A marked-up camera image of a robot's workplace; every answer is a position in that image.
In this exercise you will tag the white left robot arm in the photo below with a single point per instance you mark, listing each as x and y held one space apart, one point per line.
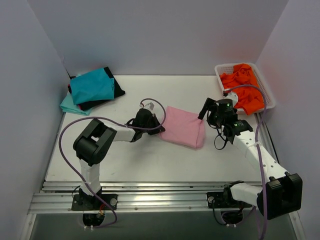
93 143

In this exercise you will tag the aluminium rail frame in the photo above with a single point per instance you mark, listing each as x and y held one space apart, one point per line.
161 187

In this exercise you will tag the folded light teal t-shirt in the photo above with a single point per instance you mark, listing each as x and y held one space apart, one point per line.
68 106

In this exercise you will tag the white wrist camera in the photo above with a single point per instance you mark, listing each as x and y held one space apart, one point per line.
149 106
231 96

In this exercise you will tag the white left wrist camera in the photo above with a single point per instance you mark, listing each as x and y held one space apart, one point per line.
149 106

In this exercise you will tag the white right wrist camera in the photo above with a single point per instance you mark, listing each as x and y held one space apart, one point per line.
231 96

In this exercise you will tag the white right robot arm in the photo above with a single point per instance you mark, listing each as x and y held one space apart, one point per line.
281 191

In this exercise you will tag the white plastic basket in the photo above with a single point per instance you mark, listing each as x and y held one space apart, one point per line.
268 98

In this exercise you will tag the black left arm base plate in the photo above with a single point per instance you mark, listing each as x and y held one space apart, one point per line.
82 202

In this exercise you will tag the orange t-shirt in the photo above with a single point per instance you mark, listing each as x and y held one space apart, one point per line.
249 98

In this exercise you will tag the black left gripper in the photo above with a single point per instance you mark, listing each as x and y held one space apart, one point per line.
154 124

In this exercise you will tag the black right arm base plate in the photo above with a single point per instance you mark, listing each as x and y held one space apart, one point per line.
216 200

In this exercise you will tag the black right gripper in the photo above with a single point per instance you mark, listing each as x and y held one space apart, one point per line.
211 110

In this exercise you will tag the pink t-shirt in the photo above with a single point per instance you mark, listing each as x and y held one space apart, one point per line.
183 128

